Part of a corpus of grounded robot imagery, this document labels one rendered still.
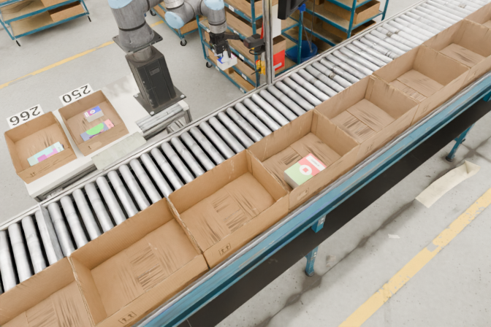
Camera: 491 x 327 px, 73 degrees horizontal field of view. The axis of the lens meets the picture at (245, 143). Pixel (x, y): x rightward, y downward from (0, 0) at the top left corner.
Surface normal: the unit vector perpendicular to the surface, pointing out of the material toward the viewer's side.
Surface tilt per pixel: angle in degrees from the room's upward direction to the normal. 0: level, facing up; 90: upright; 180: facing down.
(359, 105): 1
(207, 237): 1
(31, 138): 2
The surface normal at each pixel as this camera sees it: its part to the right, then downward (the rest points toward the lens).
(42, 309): -0.08, -0.65
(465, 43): -0.82, 0.47
